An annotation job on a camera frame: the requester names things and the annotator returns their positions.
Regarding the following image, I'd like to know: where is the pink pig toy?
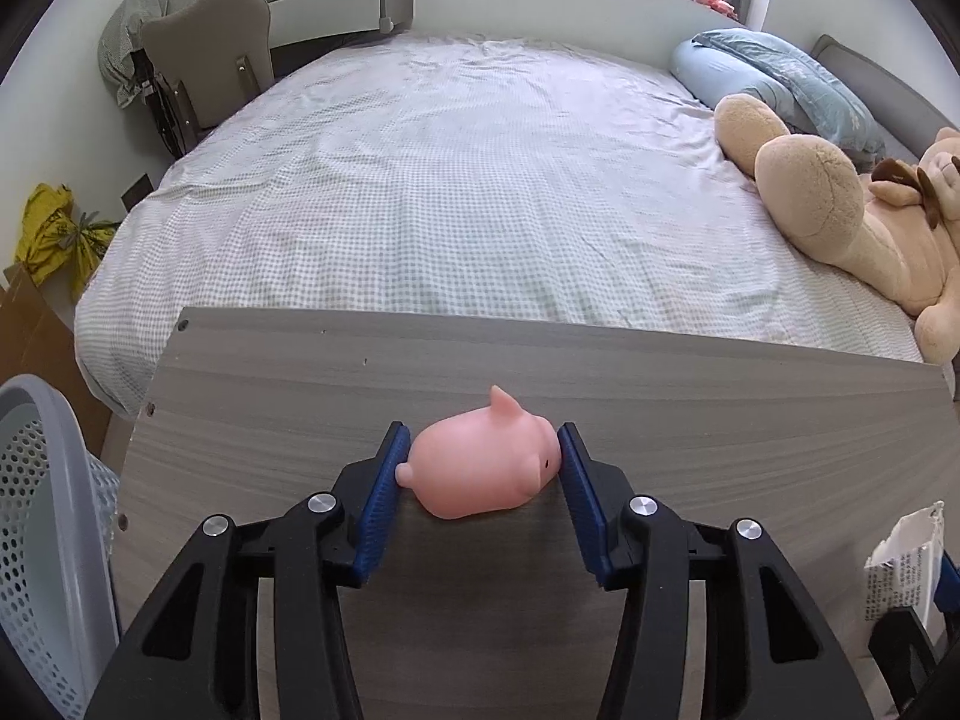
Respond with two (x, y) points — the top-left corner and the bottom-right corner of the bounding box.
(395, 385), (560, 520)

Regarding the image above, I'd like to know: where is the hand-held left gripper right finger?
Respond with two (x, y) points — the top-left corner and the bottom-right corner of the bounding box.
(559, 422), (875, 720)

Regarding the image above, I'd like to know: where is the brown cardboard box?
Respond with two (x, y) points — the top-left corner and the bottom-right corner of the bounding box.
(0, 262), (113, 451)

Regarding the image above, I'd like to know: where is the yellow plastic bag grey tie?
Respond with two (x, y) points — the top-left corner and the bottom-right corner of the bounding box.
(67, 211), (121, 301)

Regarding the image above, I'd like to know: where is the grey beige chair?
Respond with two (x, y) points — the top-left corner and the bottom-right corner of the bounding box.
(141, 0), (275, 155)

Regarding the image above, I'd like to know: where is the light blue pillow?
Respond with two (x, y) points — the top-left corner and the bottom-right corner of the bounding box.
(670, 28), (887, 158)

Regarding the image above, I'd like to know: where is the grey perforated plastic basket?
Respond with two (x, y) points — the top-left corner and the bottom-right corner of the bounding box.
(0, 375), (122, 720)

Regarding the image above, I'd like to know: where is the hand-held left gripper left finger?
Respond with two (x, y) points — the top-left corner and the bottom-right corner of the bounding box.
(84, 420), (412, 720)

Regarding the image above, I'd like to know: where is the grey bed headboard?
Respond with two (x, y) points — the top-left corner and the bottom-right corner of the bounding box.
(810, 34), (960, 166)

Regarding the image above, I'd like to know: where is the large beige teddy bear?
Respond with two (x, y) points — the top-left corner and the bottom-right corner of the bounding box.
(712, 94), (960, 365)

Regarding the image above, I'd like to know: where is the grey checked garment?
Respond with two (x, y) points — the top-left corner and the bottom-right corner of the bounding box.
(97, 0), (203, 110)

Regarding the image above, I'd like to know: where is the white grey desk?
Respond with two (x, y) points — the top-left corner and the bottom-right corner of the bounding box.
(262, 0), (415, 53)

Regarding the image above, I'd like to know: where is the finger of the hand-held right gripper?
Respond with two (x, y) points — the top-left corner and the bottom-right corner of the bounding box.
(870, 606), (944, 720)
(932, 546), (960, 620)

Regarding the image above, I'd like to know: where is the green white carton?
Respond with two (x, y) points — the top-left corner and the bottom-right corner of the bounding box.
(864, 501), (947, 623)

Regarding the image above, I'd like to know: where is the bed with checked sheet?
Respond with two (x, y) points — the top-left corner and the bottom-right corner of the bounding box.
(73, 31), (957, 417)

